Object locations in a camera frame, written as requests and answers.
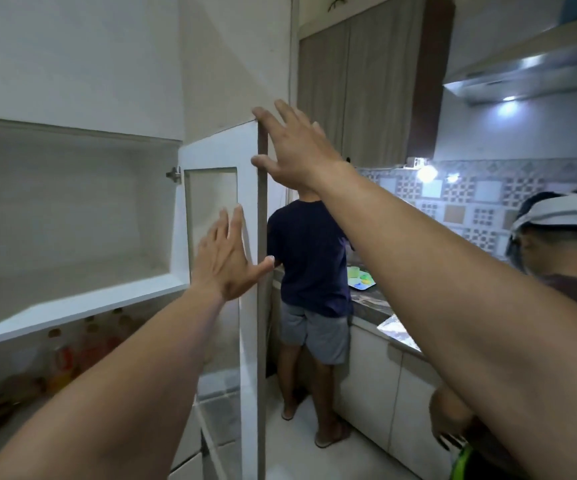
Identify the person's right hand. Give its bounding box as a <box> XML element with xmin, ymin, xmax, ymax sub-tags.
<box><xmin>251</xmin><ymin>99</ymin><xmax>355</xmax><ymax>193</ymax></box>

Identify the person's left hand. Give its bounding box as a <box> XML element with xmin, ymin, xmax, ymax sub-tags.
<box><xmin>191</xmin><ymin>204</ymin><xmax>275</xmax><ymax>302</ymax></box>

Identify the white glass cabinet door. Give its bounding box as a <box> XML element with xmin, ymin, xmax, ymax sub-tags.
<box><xmin>178</xmin><ymin>120</ymin><xmax>270</xmax><ymax>480</ymax></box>

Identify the person's right forearm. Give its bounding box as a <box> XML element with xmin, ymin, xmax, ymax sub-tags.
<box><xmin>312</xmin><ymin>162</ymin><xmax>577</xmax><ymax>480</ymax></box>

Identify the person's left forearm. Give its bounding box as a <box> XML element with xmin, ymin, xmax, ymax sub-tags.
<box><xmin>0</xmin><ymin>285</ymin><xmax>225</xmax><ymax>480</ymax></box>

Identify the light blue tray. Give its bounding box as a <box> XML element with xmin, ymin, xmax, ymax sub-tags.
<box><xmin>347</xmin><ymin>267</ymin><xmax>377</xmax><ymax>292</ymax></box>

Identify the bright under-cabinet lamp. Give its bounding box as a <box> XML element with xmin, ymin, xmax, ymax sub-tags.
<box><xmin>405</xmin><ymin>157</ymin><xmax>440</xmax><ymax>185</ymax></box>

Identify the white open cabinet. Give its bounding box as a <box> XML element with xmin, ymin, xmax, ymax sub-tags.
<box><xmin>0</xmin><ymin>115</ymin><xmax>204</xmax><ymax>480</ymax></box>

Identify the orange liquid bottle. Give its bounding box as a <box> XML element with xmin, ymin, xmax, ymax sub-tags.
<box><xmin>45</xmin><ymin>329</ymin><xmax>75</xmax><ymax>393</ymax></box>
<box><xmin>80</xmin><ymin>316</ymin><xmax>105</xmax><ymax>368</ymax></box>

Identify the white cabinet shelf board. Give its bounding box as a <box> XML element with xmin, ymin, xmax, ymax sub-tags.
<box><xmin>0</xmin><ymin>272</ymin><xmax>190</xmax><ymax>352</ymax></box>

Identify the white base cabinet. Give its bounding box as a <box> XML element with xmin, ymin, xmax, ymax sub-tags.
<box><xmin>269</xmin><ymin>315</ymin><xmax>455</xmax><ymax>480</ymax></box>

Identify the steel range hood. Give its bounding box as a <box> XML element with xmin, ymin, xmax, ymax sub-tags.
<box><xmin>442</xmin><ymin>12</ymin><xmax>577</xmax><ymax>106</ymax></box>

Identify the white grey cap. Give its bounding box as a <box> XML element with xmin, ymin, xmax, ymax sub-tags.
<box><xmin>510</xmin><ymin>193</ymin><xmax>577</xmax><ymax>233</ymax></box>

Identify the wooden wall cabinet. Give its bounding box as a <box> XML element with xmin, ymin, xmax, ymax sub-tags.
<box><xmin>297</xmin><ymin>0</ymin><xmax>456</xmax><ymax>169</ymax></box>

